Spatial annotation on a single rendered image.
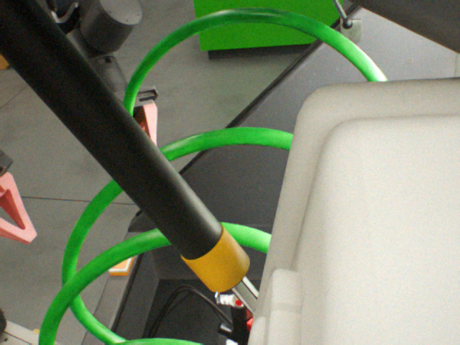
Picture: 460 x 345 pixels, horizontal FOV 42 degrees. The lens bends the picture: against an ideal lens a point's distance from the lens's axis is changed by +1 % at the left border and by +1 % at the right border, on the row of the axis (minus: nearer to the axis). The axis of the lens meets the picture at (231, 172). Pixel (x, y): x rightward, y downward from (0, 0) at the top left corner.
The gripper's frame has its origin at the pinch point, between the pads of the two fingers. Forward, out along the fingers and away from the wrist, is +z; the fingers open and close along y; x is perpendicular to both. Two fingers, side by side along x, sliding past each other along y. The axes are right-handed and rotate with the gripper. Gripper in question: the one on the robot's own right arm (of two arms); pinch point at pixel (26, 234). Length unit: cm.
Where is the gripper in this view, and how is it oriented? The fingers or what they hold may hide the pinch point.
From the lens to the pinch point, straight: 71.9
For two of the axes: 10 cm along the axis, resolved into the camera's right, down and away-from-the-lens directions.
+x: 3.6, -5.6, 7.5
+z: 7.2, 6.7, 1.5
